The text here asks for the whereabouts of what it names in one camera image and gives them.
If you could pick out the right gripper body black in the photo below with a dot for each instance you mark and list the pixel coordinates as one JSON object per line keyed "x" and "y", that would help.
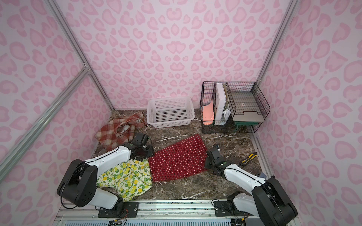
{"x": 209, "y": 162}

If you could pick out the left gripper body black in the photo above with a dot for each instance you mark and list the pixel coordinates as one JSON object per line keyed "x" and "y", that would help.
{"x": 145, "y": 151}

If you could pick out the red polka dot skirt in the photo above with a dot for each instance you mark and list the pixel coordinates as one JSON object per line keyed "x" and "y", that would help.
{"x": 180, "y": 160}

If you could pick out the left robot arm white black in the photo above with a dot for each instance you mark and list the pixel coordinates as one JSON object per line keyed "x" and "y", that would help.
{"x": 78, "y": 185}

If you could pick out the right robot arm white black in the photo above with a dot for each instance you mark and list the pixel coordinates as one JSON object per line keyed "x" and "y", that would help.
{"x": 266, "y": 200}

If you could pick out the red plaid skirt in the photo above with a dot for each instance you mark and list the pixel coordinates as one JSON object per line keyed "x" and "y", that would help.
{"x": 120, "y": 130}

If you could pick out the lemon print skirt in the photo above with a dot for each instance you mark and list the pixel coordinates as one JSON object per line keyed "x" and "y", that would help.
{"x": 130, "y": 179}

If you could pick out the yellow black utility knife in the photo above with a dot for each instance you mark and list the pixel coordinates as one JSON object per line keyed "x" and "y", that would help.
{"x": 248, "y": 159}

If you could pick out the white plastic basket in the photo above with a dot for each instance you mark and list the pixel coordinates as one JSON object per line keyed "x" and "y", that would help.
{"x": 170, "y": 112}

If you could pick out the green book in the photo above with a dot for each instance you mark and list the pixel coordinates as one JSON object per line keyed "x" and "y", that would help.
{"x": 246, "y": 123}

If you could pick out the white envelope papers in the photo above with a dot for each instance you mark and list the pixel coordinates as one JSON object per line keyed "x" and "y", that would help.
{"x": 226, "y": 114}

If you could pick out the grey blue stapler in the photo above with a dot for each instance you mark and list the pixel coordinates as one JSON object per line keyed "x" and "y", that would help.
{"x": 262, "y": 175}

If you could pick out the pink folder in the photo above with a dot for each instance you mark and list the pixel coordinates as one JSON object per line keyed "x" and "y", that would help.
{"x": 208, "y": 114}

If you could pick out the white binder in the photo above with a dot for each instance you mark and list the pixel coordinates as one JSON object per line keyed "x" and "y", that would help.
{"x": 220, "y": 101}

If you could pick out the grey laptop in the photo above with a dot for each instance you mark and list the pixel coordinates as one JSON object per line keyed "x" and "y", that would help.
{"x": 245, "y": 106}

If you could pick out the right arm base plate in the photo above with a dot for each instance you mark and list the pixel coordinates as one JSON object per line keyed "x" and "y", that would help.
{"x": 226, "y": 209}

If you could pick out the black wire desk organizer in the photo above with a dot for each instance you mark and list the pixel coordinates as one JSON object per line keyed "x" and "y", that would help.
{"x": 209, "y": 92}

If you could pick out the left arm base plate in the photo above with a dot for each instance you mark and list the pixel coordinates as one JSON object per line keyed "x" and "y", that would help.
{"x": 122, "y": 209}

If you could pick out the aluminium front rail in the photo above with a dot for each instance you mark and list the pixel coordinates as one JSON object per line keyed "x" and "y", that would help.
{"x": 156, "y": 213}

